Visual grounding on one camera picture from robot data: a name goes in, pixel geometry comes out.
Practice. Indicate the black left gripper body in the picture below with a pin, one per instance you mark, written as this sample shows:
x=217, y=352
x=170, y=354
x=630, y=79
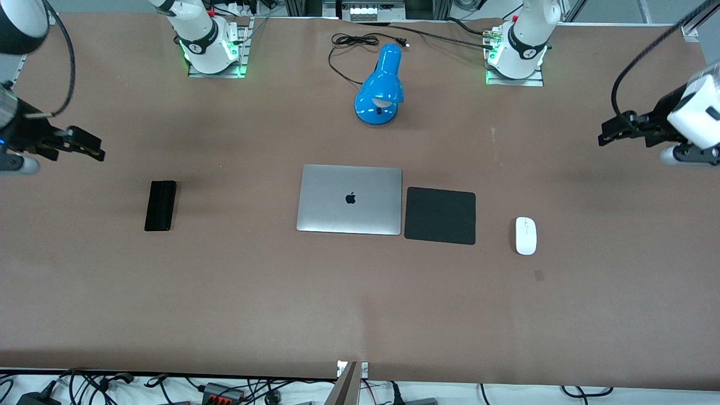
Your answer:
x=660, y=116

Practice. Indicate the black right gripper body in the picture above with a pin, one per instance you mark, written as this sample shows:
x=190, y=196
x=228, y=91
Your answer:
x=27, y=135

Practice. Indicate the black smartphone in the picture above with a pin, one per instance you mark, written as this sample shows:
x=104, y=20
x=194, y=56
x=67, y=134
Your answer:
x=160, y=205

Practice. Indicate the white computer mouse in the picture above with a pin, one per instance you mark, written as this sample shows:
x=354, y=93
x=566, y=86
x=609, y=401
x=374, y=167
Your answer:
x=526, y=236

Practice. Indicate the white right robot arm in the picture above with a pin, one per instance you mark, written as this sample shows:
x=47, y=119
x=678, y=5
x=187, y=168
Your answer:
x=197, y=34

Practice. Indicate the black mouse pad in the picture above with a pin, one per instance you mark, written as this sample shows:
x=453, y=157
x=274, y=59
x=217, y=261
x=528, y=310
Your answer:
x=440, y=216

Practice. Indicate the aluminium corner profile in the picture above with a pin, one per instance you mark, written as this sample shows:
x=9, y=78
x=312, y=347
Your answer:
x=694, y=25

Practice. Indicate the blue desk lamp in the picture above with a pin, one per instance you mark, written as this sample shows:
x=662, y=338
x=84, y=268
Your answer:
x=379, y=84

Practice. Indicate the black power adapter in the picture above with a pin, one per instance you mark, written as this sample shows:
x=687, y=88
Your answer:
x=36, y=399

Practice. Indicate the silver closed laptop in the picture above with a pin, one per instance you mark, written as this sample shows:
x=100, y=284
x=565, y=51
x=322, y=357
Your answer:
x=349, y=214

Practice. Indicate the grey power strip red switches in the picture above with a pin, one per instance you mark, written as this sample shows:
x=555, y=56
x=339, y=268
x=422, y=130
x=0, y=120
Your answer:
x=222, y=392

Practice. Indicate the black plug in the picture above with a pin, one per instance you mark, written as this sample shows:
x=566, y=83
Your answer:
x=396, y=394

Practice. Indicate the aluminium table edge rail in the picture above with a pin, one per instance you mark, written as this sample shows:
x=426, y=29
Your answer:
x=18, y=70

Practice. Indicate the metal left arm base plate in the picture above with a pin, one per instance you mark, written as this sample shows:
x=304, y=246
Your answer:
x=514, y=81

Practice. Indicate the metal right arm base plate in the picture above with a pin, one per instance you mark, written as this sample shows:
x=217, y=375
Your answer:
x=246, y=50

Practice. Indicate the small metal bracket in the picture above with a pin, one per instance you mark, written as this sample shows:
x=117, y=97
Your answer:
x=364, y=368

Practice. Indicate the brown wooden post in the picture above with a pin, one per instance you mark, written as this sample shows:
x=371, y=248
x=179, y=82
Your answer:
x=346, y=388

